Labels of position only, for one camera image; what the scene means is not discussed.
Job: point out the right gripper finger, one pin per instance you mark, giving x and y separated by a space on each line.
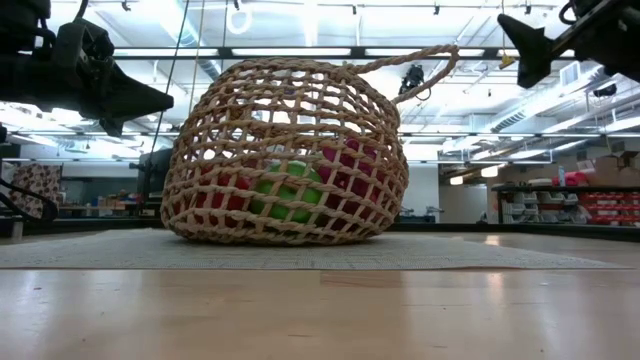
532 50

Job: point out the orange-red apple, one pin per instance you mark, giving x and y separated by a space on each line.
225 200

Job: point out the green apple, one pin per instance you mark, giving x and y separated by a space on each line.
287 195

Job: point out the woven wicker basket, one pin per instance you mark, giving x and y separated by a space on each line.
280 239

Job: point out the purple grape bunch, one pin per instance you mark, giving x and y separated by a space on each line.
350 170

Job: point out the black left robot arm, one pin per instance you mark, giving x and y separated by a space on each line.
20 20

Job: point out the yellow hanging tag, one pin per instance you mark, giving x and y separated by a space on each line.
506 62

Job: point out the black ceiling dome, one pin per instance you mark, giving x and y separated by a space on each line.
605 91

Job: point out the black equipment stand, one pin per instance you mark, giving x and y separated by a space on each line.
156 175

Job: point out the floral patterned cloth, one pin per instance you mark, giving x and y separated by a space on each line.
37 182

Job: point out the brown cardboard box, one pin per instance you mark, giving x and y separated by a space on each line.
617 170

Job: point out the pink background bag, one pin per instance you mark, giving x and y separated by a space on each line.
575 178

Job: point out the grey storage bin rack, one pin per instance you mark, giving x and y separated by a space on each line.
540 207

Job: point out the red storage bin rack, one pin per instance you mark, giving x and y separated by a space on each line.
607 207

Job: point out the grey woven placemat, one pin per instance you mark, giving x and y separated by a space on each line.
350 255

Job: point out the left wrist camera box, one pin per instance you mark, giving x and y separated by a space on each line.
82 40

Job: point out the black hanging camera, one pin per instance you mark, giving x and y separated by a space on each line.
414 77

